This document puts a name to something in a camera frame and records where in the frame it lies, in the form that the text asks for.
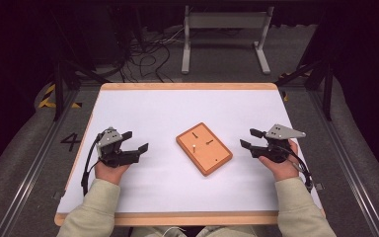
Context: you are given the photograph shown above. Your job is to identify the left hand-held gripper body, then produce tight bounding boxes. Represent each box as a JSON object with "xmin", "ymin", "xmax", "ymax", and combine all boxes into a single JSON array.
[{"xmin": 95, "ymin": 126, "xmax": 142, "ymax": 169}]

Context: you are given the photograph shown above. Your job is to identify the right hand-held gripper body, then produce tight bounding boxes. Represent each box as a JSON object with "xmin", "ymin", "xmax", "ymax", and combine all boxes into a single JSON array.
[{"xmin": 251, "ymin": 123, "xmax": 307, "ymax": 164}]

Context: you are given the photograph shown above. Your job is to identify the wooden picture frame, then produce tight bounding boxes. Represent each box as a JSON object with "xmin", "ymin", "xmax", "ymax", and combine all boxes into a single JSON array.
[{"xmin": 175, "ymin": 121, "xmax": 234, "ymax": 178}]

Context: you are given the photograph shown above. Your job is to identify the person's left hand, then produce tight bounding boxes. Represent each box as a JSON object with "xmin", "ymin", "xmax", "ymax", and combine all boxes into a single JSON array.
[{"xmin": 94, "ymin": 159, "xmax": 131, "ymax": 187}]

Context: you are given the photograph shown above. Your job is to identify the person's right hand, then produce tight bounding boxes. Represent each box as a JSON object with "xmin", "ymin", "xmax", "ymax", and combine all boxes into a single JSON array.
[{"xmin": 258, "ymin": 138, "xmax": 301, "ymax": 183}]

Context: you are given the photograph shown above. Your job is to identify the black metal stand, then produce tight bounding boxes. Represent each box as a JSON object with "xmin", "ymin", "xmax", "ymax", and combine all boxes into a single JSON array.
[
  {"xmin": 49, "ymin": 9, "xmax": 111, "ymax": 122},
  {"xmin": 273, "ymin": 57, "xmax": 336, "ymax": 122}
]

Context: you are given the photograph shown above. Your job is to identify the person's legs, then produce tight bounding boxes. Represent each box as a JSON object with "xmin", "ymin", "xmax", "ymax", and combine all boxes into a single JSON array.
[{"xmin": 131, "ymin": 224, "xmax": 259, "ymax": 237}]

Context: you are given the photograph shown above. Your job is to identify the grey metal stand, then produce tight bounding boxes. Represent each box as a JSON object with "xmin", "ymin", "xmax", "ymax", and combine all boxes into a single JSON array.
[{"xmin": 181, "ymin": 4, "xmax": 275, "ymax": 76}]

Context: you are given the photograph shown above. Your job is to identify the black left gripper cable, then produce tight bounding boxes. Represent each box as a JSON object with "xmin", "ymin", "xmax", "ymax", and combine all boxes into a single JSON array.
[{"xmin": 80, "ymin": 132, "xmax": 103, "ymax": 198}]

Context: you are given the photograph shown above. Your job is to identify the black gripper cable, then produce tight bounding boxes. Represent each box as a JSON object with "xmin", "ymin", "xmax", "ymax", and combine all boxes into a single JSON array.
[
  {"xmin": 279, "ymin": 144, "xmax": 315, "ymax": 194},
  {"xmin": 80, "ymin": 132, "xmax": 103, "ymax": 198}
]

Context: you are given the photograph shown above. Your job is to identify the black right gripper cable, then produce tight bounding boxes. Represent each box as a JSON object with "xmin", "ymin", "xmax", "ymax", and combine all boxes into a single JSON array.
[{"xmin": 279, "ymin": 144, "xmax": 315, "ymax": 194}]

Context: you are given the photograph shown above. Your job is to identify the tangle of black floor cables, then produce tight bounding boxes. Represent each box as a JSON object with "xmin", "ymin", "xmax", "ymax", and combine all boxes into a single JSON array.
[{"xmin": 119, "ymin": 28, "xmax": 186, "ymax": 84}]

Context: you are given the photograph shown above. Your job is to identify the grey metal floor rail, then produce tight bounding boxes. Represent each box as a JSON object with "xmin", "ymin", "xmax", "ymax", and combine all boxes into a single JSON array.
[
  {"xmin": 0, "ymin": 88, "xmax": 81, "ymax": 237},
  {"xmin": 309, "ymin": 88, "xmax": 379, "ymax": 237}
]

